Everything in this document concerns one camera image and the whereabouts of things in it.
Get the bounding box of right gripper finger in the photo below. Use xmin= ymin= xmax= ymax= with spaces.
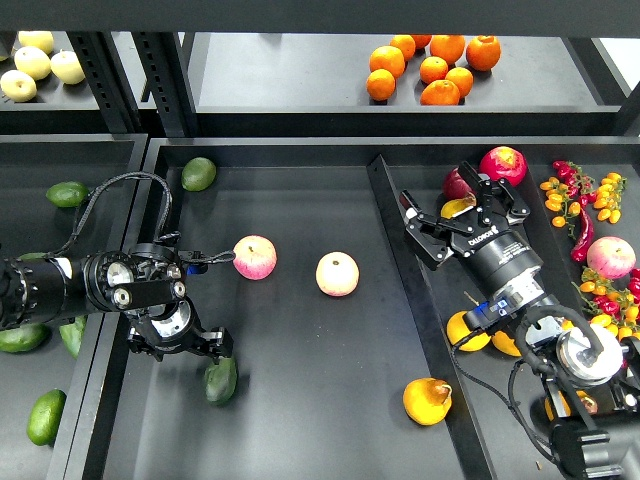
xmin=458 ymin=162 xmax=530 ymax=227
xmin=399 ymin=190 xmax=473 ymax=271

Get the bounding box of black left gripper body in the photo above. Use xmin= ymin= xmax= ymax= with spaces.
xmin=130 ymin=298 xmax=202 ymax=355

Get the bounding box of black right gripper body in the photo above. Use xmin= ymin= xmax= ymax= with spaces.
xmin=450 ymin=225 xmax=543 ymax=298

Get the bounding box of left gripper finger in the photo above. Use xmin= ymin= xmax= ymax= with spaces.
xmin=192 ymin=327 xmax=234 ymax=363
xmin=127 ymin=327 xmax=163 ymax=361

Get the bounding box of dark green avocado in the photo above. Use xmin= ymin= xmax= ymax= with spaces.
xmin=204 ymin=356 xmax=238 ymax=406

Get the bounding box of yellow pear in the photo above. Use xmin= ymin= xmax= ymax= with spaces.
xmin=544 ymin=390 xmax=598 ymax=421
xmin=491 ymin=331 xmax=522 ymax=358
xmin=446 ymin=310 xmax=491 ymax=352
xmin=440 ymin=195 xmax=476 ymax=219
xmin=402 ymin=377 xmax=452 ymax=426

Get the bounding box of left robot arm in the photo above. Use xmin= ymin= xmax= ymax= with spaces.
xmin=1 ymin=171 xmax=235 ymax=361

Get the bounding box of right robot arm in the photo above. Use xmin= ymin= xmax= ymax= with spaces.
xmin=399 ymin=163 xmax=639 ymax=479

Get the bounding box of avocado lower left edge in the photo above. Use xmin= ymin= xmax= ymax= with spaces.
xmin=1 ymin=324 xmax=50 ymax=353

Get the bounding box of light green avocado bottom left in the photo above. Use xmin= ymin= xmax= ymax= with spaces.
xmin=26 ymin=389 xmax=67 ymax=446

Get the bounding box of dark avocado left tray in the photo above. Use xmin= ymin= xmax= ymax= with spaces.
xmin=18 ymin=252 xmax=47 ymax=261

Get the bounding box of light green avocado top corner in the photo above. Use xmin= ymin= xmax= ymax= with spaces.
xmin=181 ymin=157 xmax=217 ymax=192

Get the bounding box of green avocado upper left tray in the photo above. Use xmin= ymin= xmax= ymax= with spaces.
xmin=46 ymin=181 xmax=89 ymax=208

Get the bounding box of pale pear front left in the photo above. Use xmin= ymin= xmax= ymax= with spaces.
xmin=1 ymin=70 xmax=37 ymax=103

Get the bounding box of pale pear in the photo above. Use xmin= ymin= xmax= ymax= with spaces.
xmin=18 ymin=30 xmax=54 ymax=55
xmin=14 ymin=46 xmax=51 ymax=81
xmin=1 ymin=70 xmax=37 ymax=103
xmin=51 ymin=50 xmax=85 ymax=85

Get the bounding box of pale pear right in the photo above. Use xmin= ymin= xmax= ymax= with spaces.
xmin=51 ymin=50 xmax=85 ymax=85

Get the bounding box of pale pear middle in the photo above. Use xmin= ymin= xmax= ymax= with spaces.
xmin=14 ymin=46 xmax=51 ymax=81

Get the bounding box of pale pear top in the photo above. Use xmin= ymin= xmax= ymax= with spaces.
xmin=18 ymin=30 xmax=54 ymax=55

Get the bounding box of bright red apple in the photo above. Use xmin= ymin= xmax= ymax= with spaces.
xmin=479 ymin=146 xmax=528 ymax=187

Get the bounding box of dark red apple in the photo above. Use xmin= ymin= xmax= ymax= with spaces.
xmin=442 ymin=167 xmax=474 ymax=200

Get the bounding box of upper cherry tomato bunch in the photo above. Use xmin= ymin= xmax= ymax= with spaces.
xmin=539 ymin=160 xmax=627 ymax=240

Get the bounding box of cherry tomato bunch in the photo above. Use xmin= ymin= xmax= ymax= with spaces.
xmin=573 ymin=267 xmax=639 ymax=340
xmin=539 ymin=160 xmax=627 ymax=240

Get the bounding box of red chili pepper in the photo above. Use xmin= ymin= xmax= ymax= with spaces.
xmin=570 ymin=208 xmax=594 ymax=263

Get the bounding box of pink red apple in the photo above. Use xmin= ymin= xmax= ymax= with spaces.
xmin=233 ymin=235 xmax=277 ymax=280

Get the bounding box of pale yellow pink apple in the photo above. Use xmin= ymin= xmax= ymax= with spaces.
xmin=315 ymin=251 xmax=360 ymax=297

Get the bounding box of pink apple right side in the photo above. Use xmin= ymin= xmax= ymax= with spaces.
xmin=587 ymin=236 xmax=636 ymax=280

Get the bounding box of lower cherry tomato bunch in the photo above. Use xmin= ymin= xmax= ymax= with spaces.
xmin=573 ymin=267 xmax=639 ymax=340

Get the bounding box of black centre tray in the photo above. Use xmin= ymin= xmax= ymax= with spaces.
xmin=62 ymin=137 xmax=640 ymax=480

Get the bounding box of black tray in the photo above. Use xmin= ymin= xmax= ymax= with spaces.
xmin=62 ymin=137 xmax=640 ymax=480
xmin=1 ymin=134 xmax=147 ymax=479

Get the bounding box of orange pile on shelf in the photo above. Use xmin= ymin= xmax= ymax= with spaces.
xmin=365 ymin=34 xmax=502 ymax=106

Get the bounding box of black left tray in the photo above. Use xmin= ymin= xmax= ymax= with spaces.
xmin=1 ymin=134 xmax=147 ymax=479

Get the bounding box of black tray divider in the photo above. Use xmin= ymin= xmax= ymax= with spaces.
xmin=367 ymin=156 xmax=496 ymax=479

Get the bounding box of black shelf upright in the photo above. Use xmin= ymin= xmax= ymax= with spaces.
xmin=132 ymin=32 xmax=200 ymax=138

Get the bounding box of avocado beside tray wall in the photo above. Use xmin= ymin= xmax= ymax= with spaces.
xmin=58 ymin=315 xmax=87 ymax=359

